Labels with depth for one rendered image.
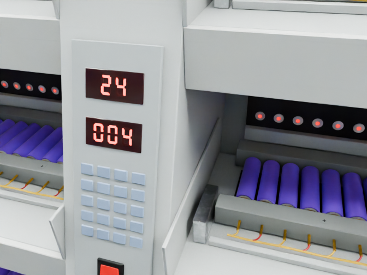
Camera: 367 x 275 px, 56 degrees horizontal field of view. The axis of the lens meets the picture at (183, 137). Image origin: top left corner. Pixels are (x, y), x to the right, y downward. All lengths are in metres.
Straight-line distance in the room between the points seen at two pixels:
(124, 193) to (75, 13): 0.14
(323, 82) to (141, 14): 0.13
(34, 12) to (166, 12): 0.11
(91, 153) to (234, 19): 0.14
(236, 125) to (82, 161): 0.22
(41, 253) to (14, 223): 0.05
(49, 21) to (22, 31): 0.03
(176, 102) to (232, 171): 0.18
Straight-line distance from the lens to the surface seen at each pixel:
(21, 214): 0.40
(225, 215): 0.33
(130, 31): 0.25
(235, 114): 0.44
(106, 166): 0.27
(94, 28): 0.27
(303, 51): 0.23
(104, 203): 0.28
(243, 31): 0.23
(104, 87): 0.26
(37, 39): 0.30
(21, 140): 0.48
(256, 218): 0.33
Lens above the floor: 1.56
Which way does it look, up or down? 15 degrees down
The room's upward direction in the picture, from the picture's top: 4 degrees clockwise
